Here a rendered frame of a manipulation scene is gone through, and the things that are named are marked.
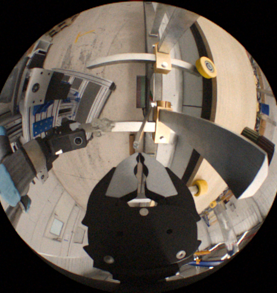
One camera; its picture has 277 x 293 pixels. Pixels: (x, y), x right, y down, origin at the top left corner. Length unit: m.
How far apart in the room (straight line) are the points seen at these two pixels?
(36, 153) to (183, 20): 0.39
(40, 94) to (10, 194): 0.32
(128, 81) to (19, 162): 1.17
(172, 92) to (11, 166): 0.67
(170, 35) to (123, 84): 0.99
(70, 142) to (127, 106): 0.97
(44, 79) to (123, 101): 0.95
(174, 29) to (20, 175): 0.41
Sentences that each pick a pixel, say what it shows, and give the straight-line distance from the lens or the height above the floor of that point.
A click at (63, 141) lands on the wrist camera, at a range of 0.23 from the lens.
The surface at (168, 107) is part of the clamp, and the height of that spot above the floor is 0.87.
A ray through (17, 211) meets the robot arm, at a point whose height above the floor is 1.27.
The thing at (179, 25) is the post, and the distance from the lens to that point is 0.26.
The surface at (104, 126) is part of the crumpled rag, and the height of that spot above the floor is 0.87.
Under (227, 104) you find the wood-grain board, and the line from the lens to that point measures 0.42.
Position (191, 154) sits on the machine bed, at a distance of 0.47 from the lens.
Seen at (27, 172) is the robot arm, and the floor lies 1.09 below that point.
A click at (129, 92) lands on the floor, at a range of 1.14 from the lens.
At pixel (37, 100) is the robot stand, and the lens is 0.41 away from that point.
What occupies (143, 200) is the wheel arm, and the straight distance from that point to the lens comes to 0.34.
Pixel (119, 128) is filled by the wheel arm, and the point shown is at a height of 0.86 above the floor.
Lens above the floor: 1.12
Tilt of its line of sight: 63 degrees down
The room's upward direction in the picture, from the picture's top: 179 degrees clockwise
